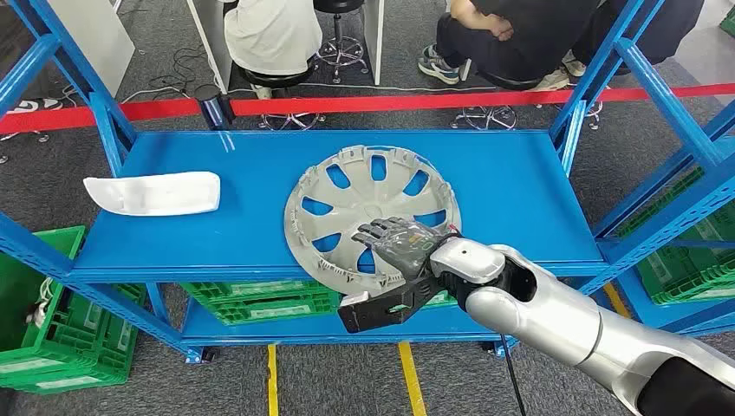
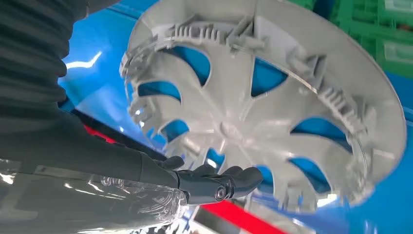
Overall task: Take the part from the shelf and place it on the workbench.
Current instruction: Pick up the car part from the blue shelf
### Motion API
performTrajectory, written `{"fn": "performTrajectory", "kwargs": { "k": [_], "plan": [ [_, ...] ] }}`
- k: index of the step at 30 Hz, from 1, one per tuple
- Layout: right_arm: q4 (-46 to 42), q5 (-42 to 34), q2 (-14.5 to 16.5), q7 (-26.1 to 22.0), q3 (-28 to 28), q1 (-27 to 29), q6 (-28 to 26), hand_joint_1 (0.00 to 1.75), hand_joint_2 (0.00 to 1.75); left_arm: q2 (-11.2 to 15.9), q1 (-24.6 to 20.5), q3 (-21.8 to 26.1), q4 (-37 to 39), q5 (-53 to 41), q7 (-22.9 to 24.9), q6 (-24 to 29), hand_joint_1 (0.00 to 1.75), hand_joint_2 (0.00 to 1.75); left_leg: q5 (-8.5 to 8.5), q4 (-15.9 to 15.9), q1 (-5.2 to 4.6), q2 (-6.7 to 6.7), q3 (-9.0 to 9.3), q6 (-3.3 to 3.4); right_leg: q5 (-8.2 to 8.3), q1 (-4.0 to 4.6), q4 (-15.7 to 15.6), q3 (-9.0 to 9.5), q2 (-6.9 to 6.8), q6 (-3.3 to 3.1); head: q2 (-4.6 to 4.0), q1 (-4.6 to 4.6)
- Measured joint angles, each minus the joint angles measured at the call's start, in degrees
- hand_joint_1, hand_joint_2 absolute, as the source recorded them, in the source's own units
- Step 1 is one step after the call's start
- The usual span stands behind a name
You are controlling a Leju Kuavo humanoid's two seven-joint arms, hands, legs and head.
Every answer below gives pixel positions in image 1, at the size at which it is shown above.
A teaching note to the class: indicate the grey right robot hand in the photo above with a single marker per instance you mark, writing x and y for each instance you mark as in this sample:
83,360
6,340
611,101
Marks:
402,247

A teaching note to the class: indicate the silver wheel hubcap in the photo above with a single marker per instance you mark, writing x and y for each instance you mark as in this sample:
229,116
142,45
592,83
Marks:
356,195

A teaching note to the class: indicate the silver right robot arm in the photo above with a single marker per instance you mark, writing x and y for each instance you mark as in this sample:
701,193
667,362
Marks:
545,321

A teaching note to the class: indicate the blue metal shelf rack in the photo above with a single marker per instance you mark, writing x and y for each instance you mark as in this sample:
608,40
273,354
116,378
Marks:
229,189

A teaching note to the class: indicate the white plastic trim part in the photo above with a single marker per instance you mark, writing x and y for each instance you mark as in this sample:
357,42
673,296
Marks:
155,195

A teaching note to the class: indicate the red barrier belt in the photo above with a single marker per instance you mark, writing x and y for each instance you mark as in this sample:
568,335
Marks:
69,117
402,103

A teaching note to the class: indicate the black stool chrome base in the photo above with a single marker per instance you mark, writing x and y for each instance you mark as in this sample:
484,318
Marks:
337,6
487,116
275,77

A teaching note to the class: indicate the white desk side panel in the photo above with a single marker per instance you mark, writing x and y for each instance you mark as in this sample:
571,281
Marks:
373,40
209,40

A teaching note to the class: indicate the yellow floor tape line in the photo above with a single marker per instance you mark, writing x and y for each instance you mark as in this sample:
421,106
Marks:
617,301

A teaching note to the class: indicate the person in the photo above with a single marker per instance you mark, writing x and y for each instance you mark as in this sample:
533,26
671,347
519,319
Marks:
26,107
270,34
534,34

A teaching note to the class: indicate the open green plastic crate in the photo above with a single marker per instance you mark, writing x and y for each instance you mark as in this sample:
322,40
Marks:
74,321

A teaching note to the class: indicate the white board panel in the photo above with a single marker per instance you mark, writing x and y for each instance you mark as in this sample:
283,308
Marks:
92,34

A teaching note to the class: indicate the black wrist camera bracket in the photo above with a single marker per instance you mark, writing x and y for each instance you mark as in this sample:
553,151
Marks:
373,314

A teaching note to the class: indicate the black barrier post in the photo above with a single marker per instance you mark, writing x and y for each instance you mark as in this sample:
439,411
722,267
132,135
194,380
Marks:
212,109

